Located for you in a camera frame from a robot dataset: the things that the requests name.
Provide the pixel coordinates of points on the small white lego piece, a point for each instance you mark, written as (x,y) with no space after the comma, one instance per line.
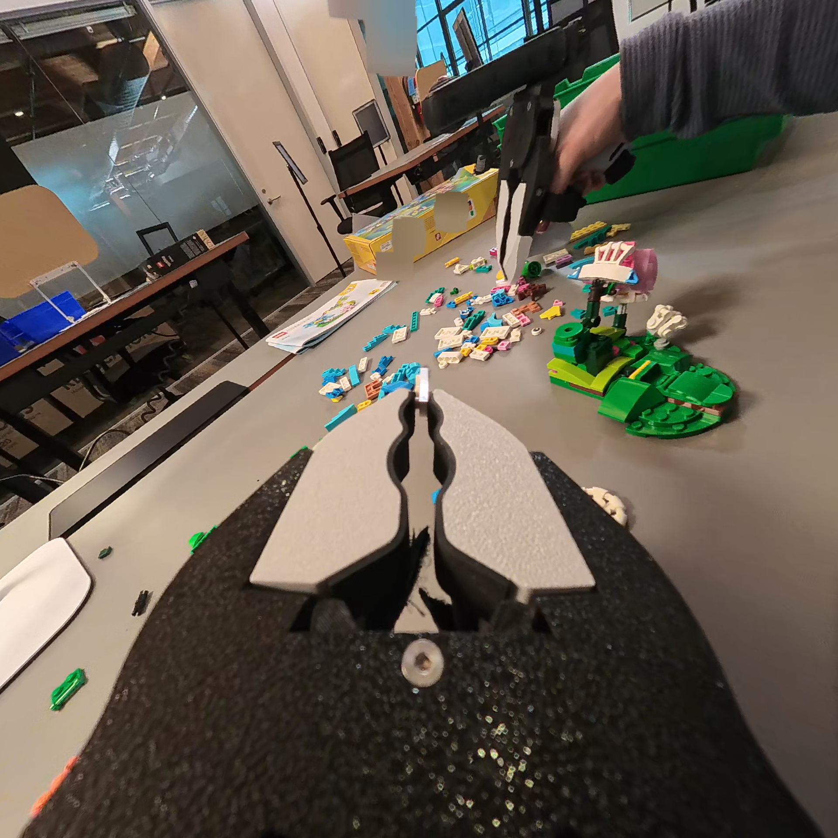
(423,385)

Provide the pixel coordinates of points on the wooden desk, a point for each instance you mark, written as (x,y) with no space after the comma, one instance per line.
(118,301)
(425,150)

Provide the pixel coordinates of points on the small black lego piece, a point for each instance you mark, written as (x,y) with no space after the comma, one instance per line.
(141,602)

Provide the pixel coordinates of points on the black tripod stand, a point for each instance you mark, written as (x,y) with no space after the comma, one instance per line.
(294,167)

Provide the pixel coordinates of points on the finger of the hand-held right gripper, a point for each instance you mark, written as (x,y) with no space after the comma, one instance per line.
(503,229)
(527,254)

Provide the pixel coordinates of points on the black office chair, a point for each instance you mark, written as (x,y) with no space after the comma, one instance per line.
(353,170)

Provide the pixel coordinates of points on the orange and white brick cluster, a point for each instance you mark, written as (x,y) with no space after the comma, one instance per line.
(53,789)

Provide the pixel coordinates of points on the person's right forearm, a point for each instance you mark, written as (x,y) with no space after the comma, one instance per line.
(727,59)

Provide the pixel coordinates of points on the black electronic device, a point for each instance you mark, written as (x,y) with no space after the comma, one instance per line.
(173,254)

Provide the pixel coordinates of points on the pile of lego bricks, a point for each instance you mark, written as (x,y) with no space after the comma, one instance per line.
(471,330)

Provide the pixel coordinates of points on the blue storage bin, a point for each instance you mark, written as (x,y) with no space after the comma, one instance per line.
(39,324)

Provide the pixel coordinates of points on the brown cardboard sheet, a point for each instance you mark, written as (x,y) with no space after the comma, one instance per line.
(39,242)

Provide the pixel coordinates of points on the small green lego piece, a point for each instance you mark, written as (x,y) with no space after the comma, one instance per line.
(200,539)

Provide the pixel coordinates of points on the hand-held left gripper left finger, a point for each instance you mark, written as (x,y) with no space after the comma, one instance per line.
(340,497)

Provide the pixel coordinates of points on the white lego flower piece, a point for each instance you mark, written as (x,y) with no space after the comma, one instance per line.
(609,504)

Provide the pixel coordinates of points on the green plastic bin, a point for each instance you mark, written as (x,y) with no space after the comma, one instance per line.
(694,160)

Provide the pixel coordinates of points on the person's right hand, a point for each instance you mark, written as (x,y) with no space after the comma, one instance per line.
(586,131)

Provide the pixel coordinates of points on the green lego leaf piece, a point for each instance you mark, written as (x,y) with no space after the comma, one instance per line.
(67,689)

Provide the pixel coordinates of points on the clear acrylic stand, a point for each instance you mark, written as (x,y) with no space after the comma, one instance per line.
(69,278)

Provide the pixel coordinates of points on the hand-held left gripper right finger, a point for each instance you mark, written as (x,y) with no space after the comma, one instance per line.
(510,510)

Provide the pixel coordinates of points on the lego instruction booklet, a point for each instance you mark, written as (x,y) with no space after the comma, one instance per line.
(327,317)

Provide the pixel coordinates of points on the computer monitor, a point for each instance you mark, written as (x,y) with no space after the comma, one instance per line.
(371,124)

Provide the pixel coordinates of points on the yellow lego box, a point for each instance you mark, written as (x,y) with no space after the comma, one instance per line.
(419,226)

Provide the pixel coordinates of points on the green lego garden model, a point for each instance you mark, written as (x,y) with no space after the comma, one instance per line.
(648,386)

